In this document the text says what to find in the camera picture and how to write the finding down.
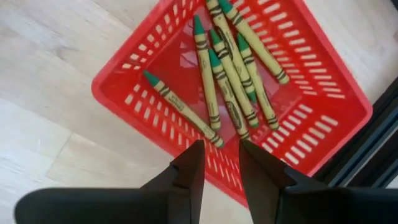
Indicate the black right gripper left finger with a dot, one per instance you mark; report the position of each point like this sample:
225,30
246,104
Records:
124,207

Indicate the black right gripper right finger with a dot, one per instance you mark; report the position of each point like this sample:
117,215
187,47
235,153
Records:
295,202

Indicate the red plastic basket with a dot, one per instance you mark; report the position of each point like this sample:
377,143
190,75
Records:
326,102

